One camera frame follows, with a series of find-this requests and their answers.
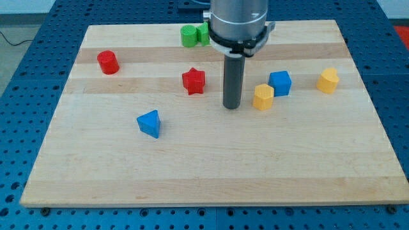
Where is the black clamp ring mount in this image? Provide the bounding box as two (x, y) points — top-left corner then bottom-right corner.
(206, 21), (275, 58)

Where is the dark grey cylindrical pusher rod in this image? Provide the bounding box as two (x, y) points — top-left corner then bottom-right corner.
(223, 56), (245, 109)

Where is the yellow hexagon block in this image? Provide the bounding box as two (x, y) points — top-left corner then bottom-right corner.
(252, 84), (274, 111)

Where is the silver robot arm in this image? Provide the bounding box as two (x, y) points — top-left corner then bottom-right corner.
(204, 0), (275, 109)

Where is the yellow heart block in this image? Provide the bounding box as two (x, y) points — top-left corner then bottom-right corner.
(316, 68), (339, 94)

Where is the green angular block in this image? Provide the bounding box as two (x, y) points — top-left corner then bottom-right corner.
(196, 22), (210, 46)

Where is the red star block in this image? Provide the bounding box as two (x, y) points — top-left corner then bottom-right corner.
(182, 68), (206, 95)

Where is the blue cube block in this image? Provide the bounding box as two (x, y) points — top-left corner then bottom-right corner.
(268, 71), (292, 97)

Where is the green cylinder block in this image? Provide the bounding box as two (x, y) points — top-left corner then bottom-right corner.
(180, 25), (197, 47)

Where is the blue triangle block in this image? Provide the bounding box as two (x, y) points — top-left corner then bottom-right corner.
(137, 110), (161, 139)

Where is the wooden board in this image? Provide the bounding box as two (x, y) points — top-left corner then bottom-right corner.
(20, 20), (408, 208)

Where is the red cylinder block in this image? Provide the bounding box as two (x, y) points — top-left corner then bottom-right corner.
(97, 50), (120, 75)

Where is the black cable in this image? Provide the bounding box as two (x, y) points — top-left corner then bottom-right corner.
(0, 30), (35, 47)

